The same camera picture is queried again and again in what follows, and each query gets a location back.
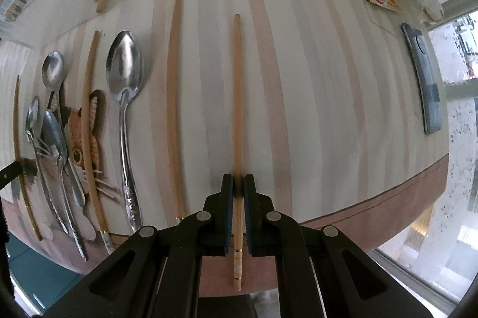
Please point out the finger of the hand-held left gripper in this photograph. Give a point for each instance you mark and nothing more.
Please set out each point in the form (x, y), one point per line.
(11, 171)

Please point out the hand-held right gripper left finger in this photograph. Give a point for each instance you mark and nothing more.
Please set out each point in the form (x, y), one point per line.
(228, 217)

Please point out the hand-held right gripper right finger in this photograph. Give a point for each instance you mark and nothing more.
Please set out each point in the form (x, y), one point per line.
(248, 217)

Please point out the wooden chopstick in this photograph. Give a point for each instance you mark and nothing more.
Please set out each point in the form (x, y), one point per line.
(175, 97)
(17, 139)
(236, 97)
(89, 124)

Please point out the small round metal spoon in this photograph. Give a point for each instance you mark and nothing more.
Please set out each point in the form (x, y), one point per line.
(53, 69)

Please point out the striped cat print tablecloth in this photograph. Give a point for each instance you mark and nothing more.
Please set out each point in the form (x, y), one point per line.
(298, 97)

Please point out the large metal spoon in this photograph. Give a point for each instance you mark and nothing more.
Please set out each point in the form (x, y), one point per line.
(125, 64)

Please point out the small wooden piece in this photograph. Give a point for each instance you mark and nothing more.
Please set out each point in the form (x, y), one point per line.
(101, 0)

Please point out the white lace curtain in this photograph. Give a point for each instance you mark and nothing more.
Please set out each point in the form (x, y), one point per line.
(459, 153)

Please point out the grey rectangular remote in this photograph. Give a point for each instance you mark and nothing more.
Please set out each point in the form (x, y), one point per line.
(424, 79)

